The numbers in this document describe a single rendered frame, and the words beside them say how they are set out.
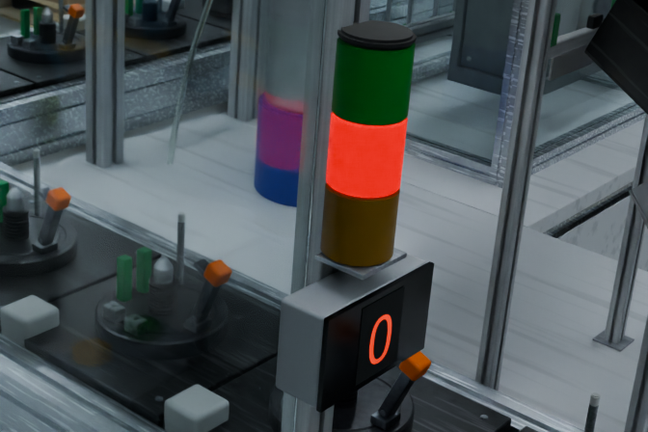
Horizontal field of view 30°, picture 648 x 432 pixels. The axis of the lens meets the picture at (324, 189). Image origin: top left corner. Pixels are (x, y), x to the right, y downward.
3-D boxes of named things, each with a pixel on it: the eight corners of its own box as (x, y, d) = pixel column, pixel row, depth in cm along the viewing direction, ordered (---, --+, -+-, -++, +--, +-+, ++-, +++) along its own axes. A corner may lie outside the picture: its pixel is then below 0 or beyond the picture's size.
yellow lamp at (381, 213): (407, 252, 83) (415, 186, 81) (363, 274, 79) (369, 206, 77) (350, 229, 86) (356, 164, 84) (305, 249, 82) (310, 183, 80)
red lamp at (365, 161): (415, 184, 81) (422, 116, 79) (369, 204, 77) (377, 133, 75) (356, 163, 84) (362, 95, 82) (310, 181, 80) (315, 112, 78)
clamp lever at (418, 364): (400, 416, 112) (433, 362, 107) (387, 424, 110) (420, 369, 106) (372, 389, 113) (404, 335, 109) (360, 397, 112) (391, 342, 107)
